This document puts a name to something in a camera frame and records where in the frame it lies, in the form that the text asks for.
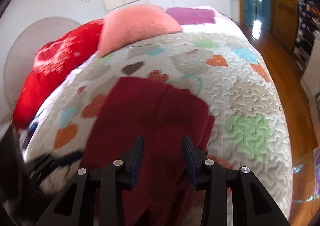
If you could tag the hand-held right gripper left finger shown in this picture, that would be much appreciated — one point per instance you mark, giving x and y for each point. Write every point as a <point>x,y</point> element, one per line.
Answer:
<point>137,158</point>

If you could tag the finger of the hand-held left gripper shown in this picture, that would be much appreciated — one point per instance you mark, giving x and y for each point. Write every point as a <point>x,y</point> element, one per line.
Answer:
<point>50,163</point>

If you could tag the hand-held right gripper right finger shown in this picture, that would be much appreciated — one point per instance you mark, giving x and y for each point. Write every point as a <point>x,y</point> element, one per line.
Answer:
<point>190,163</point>

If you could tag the dark red sweater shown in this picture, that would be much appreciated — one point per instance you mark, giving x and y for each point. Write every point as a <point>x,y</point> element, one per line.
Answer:
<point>150,116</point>

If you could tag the shelf rack with clothes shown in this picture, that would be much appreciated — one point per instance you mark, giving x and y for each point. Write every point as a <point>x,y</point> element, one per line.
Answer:
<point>307,21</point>

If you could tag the heart patterned quilt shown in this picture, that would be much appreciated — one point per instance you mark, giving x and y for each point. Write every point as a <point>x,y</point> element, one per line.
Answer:
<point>245,91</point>

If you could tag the red floral duvet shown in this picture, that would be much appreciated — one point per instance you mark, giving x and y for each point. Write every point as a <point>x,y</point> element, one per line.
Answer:
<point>50,71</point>

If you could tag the rounded pale headboard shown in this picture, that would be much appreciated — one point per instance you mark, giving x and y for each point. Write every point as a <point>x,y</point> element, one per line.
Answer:
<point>22,48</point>

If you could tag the pink ribbed pillow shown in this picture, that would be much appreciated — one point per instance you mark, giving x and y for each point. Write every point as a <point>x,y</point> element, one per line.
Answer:
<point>135,26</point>

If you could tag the purple cloth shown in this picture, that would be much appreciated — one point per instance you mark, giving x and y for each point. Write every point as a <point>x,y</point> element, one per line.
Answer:
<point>190,14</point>

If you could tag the white cabinet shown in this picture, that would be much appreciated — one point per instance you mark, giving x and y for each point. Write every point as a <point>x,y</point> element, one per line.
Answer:
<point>313,76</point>

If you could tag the wooden door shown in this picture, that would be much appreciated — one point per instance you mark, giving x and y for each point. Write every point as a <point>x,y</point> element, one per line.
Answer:
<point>285,3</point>

